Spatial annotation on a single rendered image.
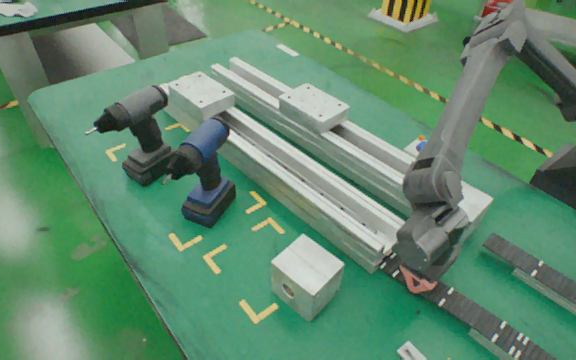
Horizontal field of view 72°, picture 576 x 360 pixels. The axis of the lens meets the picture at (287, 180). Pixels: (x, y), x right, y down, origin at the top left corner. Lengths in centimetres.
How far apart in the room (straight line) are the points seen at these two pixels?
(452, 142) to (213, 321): 53
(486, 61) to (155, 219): 76
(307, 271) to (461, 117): 38
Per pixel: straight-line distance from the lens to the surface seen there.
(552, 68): 110
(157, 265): 87
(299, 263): 73
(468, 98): 79
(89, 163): 116
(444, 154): 69
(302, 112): 104
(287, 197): 92
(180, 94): 113
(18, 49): 224
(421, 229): 65
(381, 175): 96
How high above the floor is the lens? 147
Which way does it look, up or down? 43 degrees down
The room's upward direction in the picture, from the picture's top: 3 degrees clockwise
